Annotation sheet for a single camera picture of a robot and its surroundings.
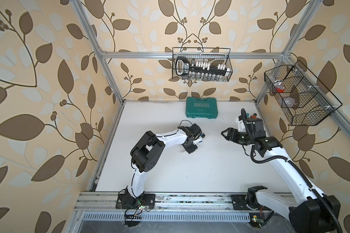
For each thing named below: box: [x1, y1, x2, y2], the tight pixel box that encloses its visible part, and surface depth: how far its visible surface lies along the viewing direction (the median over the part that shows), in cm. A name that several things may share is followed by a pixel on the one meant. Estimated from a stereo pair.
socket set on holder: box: [175, 56, 232, 77], surface depth 85 cm
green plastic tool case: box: [185, 96, 219, 119], surface depth 114 cm
